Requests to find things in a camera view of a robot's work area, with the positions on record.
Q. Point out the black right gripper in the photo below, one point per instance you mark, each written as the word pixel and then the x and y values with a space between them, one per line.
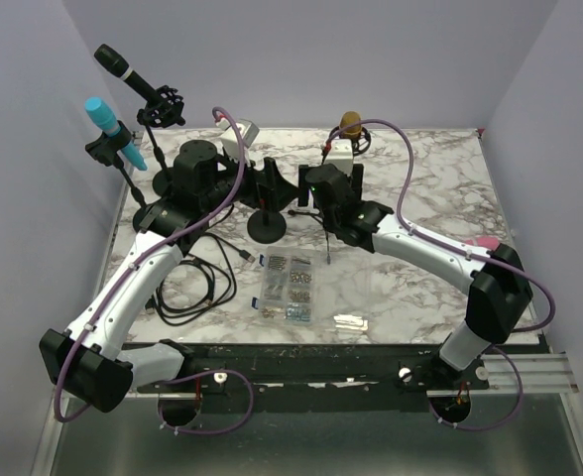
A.
pixel 355 182

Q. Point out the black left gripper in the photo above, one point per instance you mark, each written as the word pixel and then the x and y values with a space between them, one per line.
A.
pixel 272 186

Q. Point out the black round-base mic stand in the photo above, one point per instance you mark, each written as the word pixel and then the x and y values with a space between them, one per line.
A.
pixel 265 226

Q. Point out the black tripod shock-mount stand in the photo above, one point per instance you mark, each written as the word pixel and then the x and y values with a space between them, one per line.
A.
pixel 359 148

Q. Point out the gold microphone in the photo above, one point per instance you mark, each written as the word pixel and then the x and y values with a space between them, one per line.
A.
pixel 351 127

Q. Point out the pink microphone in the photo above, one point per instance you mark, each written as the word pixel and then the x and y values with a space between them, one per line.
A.
pixel 488 242

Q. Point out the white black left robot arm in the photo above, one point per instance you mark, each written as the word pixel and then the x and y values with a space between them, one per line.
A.
pixel 138 277

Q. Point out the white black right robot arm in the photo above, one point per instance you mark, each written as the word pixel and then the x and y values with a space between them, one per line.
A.
pixel 495 283

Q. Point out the blue microphone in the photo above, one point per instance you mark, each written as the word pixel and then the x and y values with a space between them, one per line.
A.
pixel 103 117

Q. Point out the black microphone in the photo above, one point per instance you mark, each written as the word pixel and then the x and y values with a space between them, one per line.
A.
pixel 116 65

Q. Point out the clear plastic screw box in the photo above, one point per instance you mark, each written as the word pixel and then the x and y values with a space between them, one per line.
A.
pixel 326 290

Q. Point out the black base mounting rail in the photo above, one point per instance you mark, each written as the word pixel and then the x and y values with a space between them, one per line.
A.
pixel 226 378

